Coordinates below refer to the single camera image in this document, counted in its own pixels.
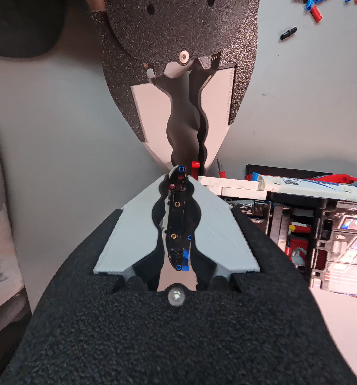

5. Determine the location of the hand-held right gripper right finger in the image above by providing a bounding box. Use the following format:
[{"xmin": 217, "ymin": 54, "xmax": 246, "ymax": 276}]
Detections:
[{"xmin": 187, "ymin": 175, "xmax": 261, "ymax": 292}]

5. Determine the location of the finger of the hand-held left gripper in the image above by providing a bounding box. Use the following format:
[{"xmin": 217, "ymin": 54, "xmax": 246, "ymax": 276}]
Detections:
[
  {"xmin": 189, "ymin": 66, "xmax": 236, "ymax": 177},
  {"xmin": 131, "ymin": 72, "xmax": 199, "ymax": 174}
]

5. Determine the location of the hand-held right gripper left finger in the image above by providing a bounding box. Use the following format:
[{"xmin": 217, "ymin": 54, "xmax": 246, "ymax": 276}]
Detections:
[{"xmin": 93, "ymin": 174, "xmax": 169, "ymax": 292}]

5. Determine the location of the black brick bumper assembly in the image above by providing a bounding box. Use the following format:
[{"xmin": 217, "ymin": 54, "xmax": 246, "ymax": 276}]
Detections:
[{"xmin": 161, "ymin": 160, "xmax": 201, "ymax": 272}]

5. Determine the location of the brick race car model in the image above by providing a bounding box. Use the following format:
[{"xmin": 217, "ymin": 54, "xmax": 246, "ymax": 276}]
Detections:
[{"xmin": 198, "ymin": 159, "xmax": 357, "ymax": 302}]

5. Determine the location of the person's upper body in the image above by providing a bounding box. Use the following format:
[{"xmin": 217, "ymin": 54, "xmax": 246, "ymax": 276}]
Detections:
[{"xmin": 0, "ymin": 107, "xmax": 32, "ymax": 342}]

